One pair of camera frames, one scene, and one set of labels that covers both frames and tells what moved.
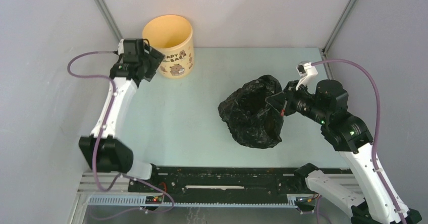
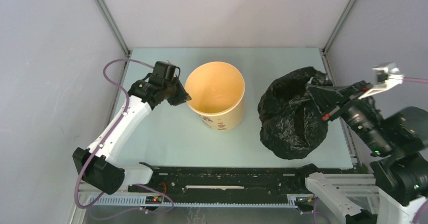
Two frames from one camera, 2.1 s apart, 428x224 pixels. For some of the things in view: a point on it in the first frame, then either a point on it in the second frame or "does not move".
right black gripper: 282,101 to 328,98
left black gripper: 155,58 to 182,97
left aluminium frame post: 104,9 does not move
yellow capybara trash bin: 172,35 to 217,90
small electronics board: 153,200 does not move
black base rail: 221,183 does not move
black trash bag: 253,121 to 291,123
